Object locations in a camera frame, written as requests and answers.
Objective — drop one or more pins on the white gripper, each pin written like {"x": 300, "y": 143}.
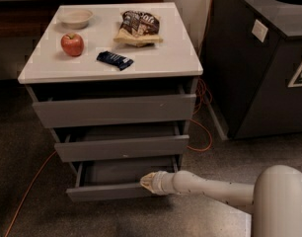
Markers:
{"x": 161, "y": 182}

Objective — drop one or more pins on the grey bottom drawer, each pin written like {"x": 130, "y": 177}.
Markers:
{"x": 108, "y": 191}

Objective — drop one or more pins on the grey drawer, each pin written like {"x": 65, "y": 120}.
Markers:
{"x": 167, "y": 105}
{"x": 108, "y": 191}
{"x": 122, "y": 141}

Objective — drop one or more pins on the brown chip bag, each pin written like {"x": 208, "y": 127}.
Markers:
{"x": 138, "y": 28}

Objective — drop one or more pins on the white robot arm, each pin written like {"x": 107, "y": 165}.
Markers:
{"x": 274, "y": 200}

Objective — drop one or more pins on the grey top drawer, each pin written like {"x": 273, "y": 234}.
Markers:
{"x": 167, "y": 105}

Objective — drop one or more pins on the grey middle drawer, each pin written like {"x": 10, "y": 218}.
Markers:
{"x": 122, "y": 141}

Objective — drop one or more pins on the grey drawer cabinet white top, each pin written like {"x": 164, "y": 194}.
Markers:
{"x": 50, "y": 72}

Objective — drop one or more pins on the dark blue snack bar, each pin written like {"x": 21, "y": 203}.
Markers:
{"x": 119, "y": 61}

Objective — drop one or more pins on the red apple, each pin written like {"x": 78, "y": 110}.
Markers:
{"x": 72, "y": 44}

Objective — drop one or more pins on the black trash bin cabinet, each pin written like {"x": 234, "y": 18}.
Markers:
{"x": 249, "y": 79}

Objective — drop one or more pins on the white paper bowl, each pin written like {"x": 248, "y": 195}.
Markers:
{"x": 76, "y": 19}

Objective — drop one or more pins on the white label on bin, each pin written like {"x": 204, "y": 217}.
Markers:
{"x": 259, "y": 30}

